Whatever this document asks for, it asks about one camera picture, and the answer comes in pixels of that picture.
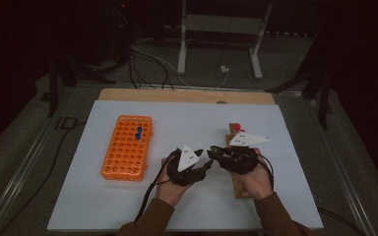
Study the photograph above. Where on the wooden tube rack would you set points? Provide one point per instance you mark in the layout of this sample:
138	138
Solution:
237	190

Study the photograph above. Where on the white plug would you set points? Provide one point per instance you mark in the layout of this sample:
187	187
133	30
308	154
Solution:
224	69

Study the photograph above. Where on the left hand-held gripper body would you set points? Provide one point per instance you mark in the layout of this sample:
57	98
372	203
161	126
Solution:
187	157

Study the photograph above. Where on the grey metal stand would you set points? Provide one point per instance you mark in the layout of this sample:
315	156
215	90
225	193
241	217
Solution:
221	24

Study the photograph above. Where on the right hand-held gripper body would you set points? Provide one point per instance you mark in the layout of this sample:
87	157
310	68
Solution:
239	160

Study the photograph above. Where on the white table mat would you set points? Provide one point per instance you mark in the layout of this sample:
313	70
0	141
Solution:
183	124

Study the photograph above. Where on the dark equipment rack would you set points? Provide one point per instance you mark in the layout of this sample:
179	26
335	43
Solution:
123	29

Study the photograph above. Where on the red-capped test tube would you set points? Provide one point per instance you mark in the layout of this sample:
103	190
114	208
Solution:
242	130
237	126

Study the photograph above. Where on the blue-capped test tube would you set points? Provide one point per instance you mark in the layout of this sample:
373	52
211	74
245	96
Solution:
138	135
139	129

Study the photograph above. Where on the person's right hand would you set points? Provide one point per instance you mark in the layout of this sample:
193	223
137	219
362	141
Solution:
259	183

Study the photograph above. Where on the orange plastic tube rack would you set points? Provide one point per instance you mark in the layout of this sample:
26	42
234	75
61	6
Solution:
121	154

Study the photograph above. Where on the person's left hand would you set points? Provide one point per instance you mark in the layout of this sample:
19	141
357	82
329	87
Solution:
169	193

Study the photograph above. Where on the black tripod stand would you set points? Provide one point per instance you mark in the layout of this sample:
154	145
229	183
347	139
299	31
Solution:
53	85
323	105

